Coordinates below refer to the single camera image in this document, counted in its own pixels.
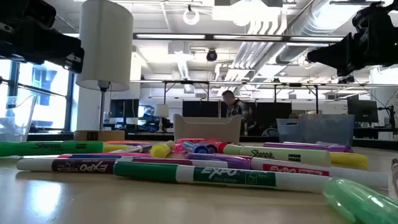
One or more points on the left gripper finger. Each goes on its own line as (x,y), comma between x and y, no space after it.
(59,53)

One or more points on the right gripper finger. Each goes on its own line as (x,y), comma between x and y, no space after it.
(329,54)

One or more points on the slim yellow highlighter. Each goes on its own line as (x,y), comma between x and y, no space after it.
(348,158)

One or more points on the blue EXPO marker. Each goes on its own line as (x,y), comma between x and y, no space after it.
(93,156)

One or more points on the pale green Sharpie highlighter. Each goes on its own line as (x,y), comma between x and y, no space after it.
(280,154)

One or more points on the orange highlighter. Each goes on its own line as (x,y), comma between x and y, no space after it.
(127,143)

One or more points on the plum EXPO marker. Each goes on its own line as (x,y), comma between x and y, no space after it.
(84,165)

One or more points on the red EXPO marker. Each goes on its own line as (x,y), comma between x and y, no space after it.
(295,169)

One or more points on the purple marker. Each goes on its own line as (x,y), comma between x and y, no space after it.
(143,148)

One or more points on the chunky yellow highlighter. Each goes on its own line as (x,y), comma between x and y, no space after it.
(161,150)

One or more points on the coral red Sharpie highlighter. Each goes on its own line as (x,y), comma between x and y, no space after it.
(222,147)

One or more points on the violet blue highlighter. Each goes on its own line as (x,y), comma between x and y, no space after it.
(213,148)

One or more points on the green translucent highlighter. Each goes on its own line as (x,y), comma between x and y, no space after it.
(360,202)

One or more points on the green EXPO marker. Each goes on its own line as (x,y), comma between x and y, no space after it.
(233,176)

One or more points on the white shade table lamp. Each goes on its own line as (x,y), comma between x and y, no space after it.
(105,46)

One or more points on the black computer monitor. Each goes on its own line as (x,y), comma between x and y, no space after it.
(124,108)
(362,110)

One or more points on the black tripod stand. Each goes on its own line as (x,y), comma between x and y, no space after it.
(391,119)

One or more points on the clear blue plastic bin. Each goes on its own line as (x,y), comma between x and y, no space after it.
(326,129)

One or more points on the clear plastic container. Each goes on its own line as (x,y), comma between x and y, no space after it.
(15,124)

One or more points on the person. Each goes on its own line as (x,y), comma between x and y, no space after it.
(234,109)

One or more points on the dark background robot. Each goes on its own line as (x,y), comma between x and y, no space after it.
(147,119)

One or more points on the small white background lamp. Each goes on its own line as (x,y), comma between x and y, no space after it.
(161,110)

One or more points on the black overhead light bar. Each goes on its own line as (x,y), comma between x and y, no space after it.
(211,37)

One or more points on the brown EXPO marker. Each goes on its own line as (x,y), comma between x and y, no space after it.
(395,174)

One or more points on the cream plastic bin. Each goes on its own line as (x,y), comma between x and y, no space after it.
(206,129)

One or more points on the purple translucent highlighter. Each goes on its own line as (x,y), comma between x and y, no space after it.
(224,161)

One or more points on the slim pink highlighter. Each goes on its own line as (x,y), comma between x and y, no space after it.
(179,147)

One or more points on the black hanging camera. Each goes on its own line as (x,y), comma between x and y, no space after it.
(346,80)

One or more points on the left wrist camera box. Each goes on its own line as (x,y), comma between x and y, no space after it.
(25,14)

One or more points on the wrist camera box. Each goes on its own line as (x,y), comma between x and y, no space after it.
(25,14)
(371,17)

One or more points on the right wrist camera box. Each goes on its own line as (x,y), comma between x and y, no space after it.
(371,17)

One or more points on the black metal rack frame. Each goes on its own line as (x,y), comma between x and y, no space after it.
(295,84)

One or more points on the black partition wall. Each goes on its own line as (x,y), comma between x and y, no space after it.
(273,118)

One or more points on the black ceiling camera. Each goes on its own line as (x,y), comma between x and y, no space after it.
(211,55)

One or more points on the black table frame rail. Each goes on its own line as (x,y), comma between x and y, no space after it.
(149,137)

